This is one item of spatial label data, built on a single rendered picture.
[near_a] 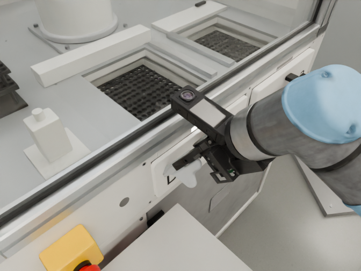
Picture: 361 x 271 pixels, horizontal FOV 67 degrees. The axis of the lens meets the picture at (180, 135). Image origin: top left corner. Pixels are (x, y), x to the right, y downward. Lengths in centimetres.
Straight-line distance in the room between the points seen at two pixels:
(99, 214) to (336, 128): 38
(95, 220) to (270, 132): 33
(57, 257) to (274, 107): 36
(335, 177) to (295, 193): 135
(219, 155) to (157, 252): 26
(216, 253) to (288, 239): 96
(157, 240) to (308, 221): 112
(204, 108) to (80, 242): 27
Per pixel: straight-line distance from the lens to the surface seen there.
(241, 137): 35
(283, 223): 156
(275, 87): 76
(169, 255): 59
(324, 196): 169
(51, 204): 41
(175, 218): 62
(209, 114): 41
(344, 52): 217
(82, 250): 45
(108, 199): 48
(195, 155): 44
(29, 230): 43
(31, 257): 48
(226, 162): 44
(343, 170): 32
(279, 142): 31
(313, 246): 155
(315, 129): 28
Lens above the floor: 131
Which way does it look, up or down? 46 degrees down
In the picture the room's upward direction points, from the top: straight up
